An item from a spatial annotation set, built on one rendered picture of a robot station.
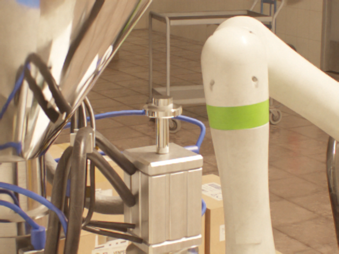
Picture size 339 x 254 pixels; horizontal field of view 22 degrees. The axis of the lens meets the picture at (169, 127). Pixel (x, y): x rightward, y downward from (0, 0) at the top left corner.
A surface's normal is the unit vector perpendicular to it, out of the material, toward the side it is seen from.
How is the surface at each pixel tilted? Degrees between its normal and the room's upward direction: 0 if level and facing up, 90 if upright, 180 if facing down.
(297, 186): 0
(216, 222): 90
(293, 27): 90
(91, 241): 90
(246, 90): 90
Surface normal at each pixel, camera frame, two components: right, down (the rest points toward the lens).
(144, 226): -0.87, 0.12
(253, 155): 0.36, 0.27
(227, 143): -0.50, 0.36
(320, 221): 0.00, -0.97
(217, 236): 0.55, 0.20
